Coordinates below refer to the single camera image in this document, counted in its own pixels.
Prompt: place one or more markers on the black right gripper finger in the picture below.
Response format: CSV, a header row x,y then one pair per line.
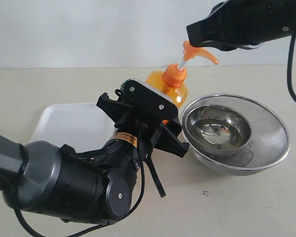
x,y
218,31

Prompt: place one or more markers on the steel mesh colander bowl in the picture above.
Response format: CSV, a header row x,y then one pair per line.
x,y
268,145

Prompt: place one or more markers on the white rectangular plastic tray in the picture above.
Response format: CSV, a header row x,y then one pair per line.
x,y
83,126

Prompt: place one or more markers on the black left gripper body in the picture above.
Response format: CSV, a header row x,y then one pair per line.
x,y
126,121

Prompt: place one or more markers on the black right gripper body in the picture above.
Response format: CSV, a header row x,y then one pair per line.
x,y
261,21

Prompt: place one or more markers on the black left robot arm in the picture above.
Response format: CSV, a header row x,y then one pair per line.
x,y
95,186

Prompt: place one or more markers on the small stainless steel bowl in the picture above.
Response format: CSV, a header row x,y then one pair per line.
x,y
217,129

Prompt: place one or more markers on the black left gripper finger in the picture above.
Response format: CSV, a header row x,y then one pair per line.
x,y
175,126
168,141

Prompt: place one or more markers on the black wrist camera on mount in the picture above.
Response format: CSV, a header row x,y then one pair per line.
x,y
148,104

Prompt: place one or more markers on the orange pump soap bottle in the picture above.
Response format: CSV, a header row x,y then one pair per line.
x,y
171,81

